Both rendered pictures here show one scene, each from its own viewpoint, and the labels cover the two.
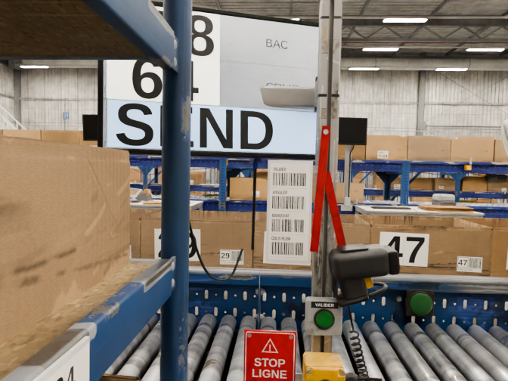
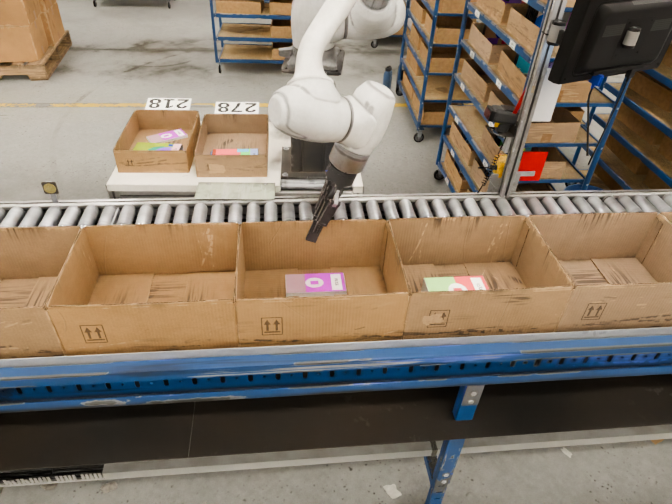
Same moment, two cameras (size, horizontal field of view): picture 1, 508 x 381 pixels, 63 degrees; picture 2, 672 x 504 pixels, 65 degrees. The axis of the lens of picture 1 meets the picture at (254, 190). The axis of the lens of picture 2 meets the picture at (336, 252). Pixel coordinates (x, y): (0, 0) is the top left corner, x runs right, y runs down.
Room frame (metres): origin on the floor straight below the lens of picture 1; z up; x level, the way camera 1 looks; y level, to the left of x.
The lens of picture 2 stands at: (2.46, -1.13, 1.85)
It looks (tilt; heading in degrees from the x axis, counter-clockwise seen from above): 39 degrees down; 169
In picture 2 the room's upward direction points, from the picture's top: 3 degrees clockwise
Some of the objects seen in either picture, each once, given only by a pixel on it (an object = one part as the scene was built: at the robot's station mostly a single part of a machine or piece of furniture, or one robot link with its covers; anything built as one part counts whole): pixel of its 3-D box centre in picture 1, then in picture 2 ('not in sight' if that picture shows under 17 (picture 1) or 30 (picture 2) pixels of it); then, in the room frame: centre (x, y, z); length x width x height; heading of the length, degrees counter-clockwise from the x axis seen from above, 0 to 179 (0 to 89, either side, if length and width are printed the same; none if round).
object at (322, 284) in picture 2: not in sight; (315, 284); (1.42, -0.98, 0.89); 0.16 x 0.07 x 0.02; 87
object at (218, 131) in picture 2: not in sight; (234, 143); (0.40, -1.19, 0.80); 0.38 x 0.28 x 0.10; 175
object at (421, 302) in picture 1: (421, 304); not in sight; (1.29, -0.54, 0.81); 0.07 x 0.01 x 0.07; 87
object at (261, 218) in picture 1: (308, 240); (609, 270); (1.53, -0.21, 0.97); 0.39 x 0.29 x 0.17; 87
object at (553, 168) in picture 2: not in sight; (520, 151); (0.18, 0.27, 0.59); 0.40 x 0.30 x 0.10; 175
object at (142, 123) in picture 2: not in sight; (160, 139); (0.34, -1.50, 0.80); 0.38 x 0.28 x 0.10; 175
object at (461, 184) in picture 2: not in sight; (475, 170); (-0.31, 0.29, 0.19); 0.40 x 0.30 x 0.10; 175
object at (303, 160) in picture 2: not in sight; (312, 127); (0.51, -0.87, 0.91); 0.26 x 0.26 x 0.33; 84
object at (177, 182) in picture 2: not in sight; (243, 153); (0.37, -1.16, 0.74); 1.00 x 0.58 x 0.03; 84
